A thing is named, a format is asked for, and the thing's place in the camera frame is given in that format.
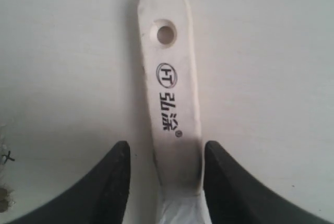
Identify wooden paint brush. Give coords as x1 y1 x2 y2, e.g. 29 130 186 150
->
137 0 206 223

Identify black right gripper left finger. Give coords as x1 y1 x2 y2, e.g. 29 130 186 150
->
13 140 130 224

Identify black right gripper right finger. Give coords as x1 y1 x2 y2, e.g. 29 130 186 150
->
205 140 327 223

